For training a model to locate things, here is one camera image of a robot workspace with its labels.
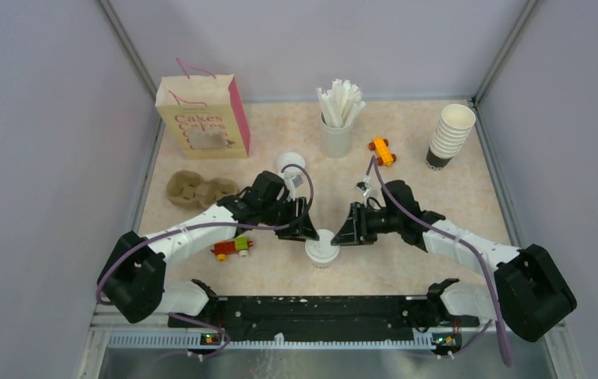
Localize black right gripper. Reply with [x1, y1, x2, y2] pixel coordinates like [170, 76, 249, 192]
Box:
[333, 202, 402, 247]

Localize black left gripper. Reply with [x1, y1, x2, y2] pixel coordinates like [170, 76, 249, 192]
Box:
[261, 197, 318, 242]

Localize white plastic cup lid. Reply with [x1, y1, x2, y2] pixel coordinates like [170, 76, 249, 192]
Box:
[305, 229, 340, 259]

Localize brown pulp cup carrier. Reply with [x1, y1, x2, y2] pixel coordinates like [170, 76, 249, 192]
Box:
[165, 170, 240, 210]

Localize paper cakes gift bag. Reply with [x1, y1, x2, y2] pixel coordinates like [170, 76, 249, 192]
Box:
[155, 58, 251, 159]

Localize white paper cup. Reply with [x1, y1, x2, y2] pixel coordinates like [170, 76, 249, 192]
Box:
[310, 257, 336, 268]

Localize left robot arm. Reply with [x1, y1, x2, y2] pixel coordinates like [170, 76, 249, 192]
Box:
[96, 171, 320, 327]

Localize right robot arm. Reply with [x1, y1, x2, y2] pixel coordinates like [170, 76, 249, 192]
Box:
[331, 180, 577, 342]

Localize stack of white lids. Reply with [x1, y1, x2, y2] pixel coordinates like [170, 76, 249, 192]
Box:
[276, 152, 306, 176]

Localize orange toy car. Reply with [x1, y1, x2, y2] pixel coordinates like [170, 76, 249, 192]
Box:
[368, 137, 397, 167]

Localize red green toy car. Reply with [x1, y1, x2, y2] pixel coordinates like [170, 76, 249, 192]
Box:
[211, 236, 254, 261]

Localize white straw holder cup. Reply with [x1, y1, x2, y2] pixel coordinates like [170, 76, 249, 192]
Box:
[320, 114, 353, 159]

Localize stack of paper cups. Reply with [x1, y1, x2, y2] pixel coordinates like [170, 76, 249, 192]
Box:
[426, 104, 476, 171]

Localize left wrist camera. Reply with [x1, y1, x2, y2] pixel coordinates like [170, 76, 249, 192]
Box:
[282, 171, 303, 200]

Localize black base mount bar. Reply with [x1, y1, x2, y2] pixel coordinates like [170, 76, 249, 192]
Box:
[195, 295, 480, 342]

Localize aluminium frame rail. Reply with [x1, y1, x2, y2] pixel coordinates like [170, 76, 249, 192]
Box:
[468, 98, 528, 248]

